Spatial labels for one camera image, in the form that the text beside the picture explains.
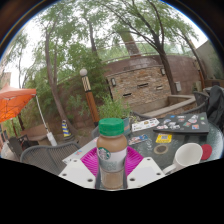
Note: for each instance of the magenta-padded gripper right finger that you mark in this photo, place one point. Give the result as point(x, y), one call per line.
point(145, 171)

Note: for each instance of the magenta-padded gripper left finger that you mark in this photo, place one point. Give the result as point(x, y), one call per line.
point(76, 173)

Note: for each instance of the green-capped coffee drink bottle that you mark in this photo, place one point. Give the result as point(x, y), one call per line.
point(111, 153)

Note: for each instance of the dark round coaster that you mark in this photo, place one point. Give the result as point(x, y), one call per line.
point(161, 149)

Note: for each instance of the blue sticker card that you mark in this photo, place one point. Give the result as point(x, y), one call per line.
point(138, 139)

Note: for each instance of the yellow card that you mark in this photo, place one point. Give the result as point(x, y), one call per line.
point(164, 138)

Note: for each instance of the white umbrella pole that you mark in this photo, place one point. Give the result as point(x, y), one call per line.
point(51, 138)

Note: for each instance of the blue and yellow striped cone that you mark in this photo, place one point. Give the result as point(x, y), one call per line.
point(66, 130)

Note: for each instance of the white ceramic mug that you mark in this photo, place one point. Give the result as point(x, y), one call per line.
point(188, 155)

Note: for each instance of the white sticker sheet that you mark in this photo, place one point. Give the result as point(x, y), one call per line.
point(145, 125)

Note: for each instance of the wooden bench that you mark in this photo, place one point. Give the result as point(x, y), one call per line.
point(35, 131)

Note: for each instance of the black laptop with stickers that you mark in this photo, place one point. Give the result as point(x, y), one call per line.
point(181, 124)

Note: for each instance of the flat round red coaster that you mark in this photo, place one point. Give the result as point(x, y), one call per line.
point(207, 151)

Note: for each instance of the dark patio chair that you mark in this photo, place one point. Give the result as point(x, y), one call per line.
point(16, 145)

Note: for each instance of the green plant in blue pot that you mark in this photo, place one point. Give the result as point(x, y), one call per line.
point(111, 108)

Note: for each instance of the slender leaning tree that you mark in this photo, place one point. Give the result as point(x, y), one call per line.
point(53, 83)

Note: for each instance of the orange patio umbrella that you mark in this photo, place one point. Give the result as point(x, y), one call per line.
point(13, 101)

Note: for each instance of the black jacket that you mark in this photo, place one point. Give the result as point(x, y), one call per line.
point(216, 106)

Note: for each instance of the large forked-trunk tree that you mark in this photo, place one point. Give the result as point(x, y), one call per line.
point(166, 66)

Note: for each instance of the grey wall utility box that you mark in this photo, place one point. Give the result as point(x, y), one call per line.
point(178, 86)

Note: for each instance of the black wall lantern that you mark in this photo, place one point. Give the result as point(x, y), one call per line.
point(162, 71)
point(113, 82)

